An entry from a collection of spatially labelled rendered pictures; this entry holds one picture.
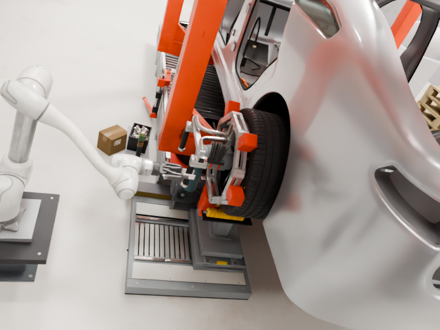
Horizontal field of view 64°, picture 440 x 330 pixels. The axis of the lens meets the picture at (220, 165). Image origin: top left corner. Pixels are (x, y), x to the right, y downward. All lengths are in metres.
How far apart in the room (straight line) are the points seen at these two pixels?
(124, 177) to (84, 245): 0.95
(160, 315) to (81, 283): 0.51
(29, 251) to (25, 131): 0.63
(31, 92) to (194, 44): 0.97
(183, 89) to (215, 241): 1.05
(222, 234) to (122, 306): 0.79
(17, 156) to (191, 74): 1.09
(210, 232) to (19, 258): 1.17
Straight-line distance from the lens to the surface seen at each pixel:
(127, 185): 1.69
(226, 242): 2.51
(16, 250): 2.17
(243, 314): 2.51
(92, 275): 2.42
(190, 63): 2.25
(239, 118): 2.04
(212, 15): 2.17
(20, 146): 2.09
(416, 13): 5.11
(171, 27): 4.19
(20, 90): 1.73
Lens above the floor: 2.01
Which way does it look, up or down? 34 degrees down
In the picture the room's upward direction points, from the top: 22 degrees clockwise
